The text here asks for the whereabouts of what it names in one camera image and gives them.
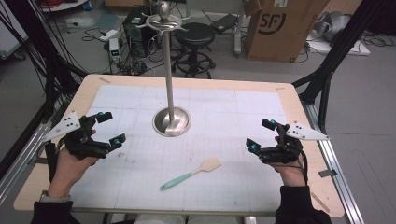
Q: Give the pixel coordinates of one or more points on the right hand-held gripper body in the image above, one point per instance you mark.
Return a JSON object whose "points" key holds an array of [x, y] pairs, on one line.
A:
{"points": [[281, 152]]}

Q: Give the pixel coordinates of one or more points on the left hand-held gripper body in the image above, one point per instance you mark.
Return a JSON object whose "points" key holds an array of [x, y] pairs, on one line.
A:
{"points": [[83, 141]]}

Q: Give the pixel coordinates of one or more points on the person's right hand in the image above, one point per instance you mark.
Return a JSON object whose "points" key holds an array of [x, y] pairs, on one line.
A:
{"points": [[292, 174]]}

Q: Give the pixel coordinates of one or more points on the person's left hand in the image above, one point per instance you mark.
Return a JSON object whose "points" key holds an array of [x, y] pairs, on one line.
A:
{"points": [[67, 172]]}

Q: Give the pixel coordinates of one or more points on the beige tape strip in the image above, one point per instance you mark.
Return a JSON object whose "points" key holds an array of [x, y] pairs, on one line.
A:
{"points": [[320, 202], [104, 80]]}

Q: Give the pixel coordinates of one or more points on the white grid mat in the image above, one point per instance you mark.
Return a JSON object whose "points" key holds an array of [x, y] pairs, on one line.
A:
{"points": [[218, 174]]}

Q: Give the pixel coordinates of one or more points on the grey tape piece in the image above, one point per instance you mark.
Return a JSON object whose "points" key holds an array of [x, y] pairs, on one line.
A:
{"points": [[327, 173]]}

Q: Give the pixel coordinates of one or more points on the wrist watch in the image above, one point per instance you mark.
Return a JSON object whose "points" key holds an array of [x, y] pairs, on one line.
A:
{"points": [[54, 197]]}

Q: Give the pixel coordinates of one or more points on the white device with green display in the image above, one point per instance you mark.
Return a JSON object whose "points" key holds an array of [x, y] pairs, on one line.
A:
{"points": [[114, 49]]}

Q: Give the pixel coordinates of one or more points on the metal utensil stand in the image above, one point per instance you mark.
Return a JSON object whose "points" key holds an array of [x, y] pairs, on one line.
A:
{"points": [[169, 93]]}

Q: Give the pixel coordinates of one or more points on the white power strip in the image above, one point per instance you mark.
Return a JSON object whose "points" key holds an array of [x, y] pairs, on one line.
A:
{"points": [[108, 34]]}

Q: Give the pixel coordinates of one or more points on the black computer tower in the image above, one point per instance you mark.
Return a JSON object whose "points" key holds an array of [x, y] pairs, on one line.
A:
{"points": [[137, 34]]}

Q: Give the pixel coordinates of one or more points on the large cardboard box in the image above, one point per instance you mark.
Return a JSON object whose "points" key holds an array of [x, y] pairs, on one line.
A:
{"points": [[280, 31]]}

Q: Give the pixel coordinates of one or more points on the black flat device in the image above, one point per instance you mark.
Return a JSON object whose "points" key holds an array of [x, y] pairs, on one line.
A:
{"points": [[224, 22]]}

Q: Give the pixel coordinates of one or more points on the black round stool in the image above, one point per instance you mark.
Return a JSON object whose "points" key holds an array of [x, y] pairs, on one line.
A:
{"points": [[194, 37]]}

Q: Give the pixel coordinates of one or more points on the silver crumpled bag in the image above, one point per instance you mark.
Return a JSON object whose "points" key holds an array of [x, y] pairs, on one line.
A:
{"points": [[331, 25]]}

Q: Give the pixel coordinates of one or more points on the aluminium rail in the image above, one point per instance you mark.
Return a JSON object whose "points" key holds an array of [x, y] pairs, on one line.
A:
{"points": [[18, 161], [336, 174]]}

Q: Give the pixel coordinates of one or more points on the black metal frame stand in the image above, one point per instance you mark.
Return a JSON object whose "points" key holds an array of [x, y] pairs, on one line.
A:
{"points": [[46, 56], [333, 56]]}

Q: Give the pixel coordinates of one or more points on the white metal post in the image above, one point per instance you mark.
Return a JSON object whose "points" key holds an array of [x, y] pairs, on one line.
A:
{"points": [[239, 28]]}

